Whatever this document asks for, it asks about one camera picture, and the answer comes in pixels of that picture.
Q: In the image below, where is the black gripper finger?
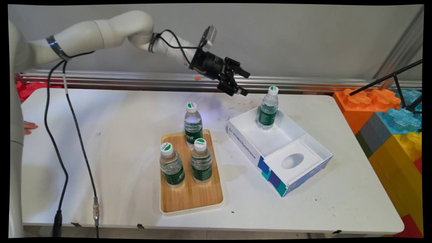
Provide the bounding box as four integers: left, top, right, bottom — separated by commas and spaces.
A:
224, 57, 251, 79
217, 76, 249, 97

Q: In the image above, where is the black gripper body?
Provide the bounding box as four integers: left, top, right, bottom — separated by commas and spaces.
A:
191, 49, 234, 82

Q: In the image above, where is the water bottle green label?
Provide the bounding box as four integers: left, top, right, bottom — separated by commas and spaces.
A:
184, 102, 203, 149
191, 138, 213, 184
159, 142, 186, 188
258, 86, 279, 131

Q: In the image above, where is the white open cardboard box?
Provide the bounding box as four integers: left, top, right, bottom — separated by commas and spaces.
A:
227, 102, 334, 197

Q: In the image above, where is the wooden tray cream rim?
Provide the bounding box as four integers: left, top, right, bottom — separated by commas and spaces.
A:
159, 129, 224, 216

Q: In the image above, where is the orange foam building block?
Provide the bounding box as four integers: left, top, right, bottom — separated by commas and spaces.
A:
332, 89, 401, 135

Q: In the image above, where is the black tripod stand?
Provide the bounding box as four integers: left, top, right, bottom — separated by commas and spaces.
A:
349, 60, 423, 115

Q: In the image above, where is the grey foam building block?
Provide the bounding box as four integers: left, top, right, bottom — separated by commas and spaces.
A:
355, 113, 392, 158

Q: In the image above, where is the blue foam building block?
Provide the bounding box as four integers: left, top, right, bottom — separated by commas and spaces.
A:
376, 89, 423, 135

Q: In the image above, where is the yellow foam building block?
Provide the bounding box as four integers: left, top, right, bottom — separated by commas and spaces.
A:
368, 132, 423, 235

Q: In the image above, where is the red foam building block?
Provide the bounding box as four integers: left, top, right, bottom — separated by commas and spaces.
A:
393, 214, 423, 238

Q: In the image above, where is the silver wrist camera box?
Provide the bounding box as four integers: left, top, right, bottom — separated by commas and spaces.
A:
199, 25, 217, 49

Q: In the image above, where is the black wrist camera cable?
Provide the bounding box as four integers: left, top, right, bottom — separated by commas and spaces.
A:
154, 29, 205, 68

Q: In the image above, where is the horizontal aluminium frame rail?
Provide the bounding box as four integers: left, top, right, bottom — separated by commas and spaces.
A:
19, 69, 422, 93

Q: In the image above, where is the aluminium frame post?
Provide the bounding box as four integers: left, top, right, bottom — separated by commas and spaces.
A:
373, 7, 424, 90

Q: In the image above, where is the black cable metal connector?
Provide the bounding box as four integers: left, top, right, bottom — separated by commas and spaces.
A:
62, 51, 100, 238

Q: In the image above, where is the thick black cable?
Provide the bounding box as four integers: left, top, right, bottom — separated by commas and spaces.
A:
44, 59, 69, 237

